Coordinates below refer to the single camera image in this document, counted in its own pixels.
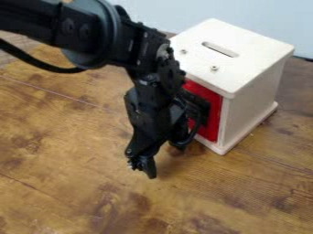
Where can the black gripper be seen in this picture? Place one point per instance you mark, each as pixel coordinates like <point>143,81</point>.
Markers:
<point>154,112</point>

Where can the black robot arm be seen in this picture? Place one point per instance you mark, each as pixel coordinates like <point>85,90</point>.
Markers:
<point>97,35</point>

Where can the black drawer handle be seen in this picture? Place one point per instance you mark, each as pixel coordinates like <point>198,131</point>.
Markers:
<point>196,108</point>

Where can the white wooden box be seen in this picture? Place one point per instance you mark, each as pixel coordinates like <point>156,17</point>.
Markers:
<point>234,67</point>

